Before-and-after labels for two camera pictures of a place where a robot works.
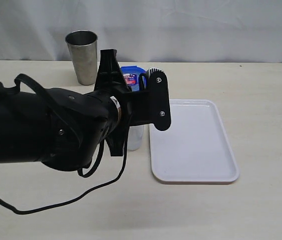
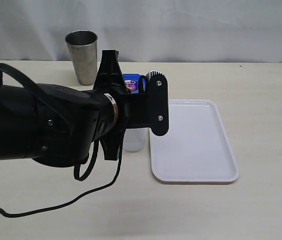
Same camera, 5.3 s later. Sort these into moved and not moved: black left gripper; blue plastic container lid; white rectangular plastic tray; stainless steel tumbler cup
Moved: blue plastic container lid
Not moved: white rectangular plastic tray; black left gripper; stainless steel tumbler cup
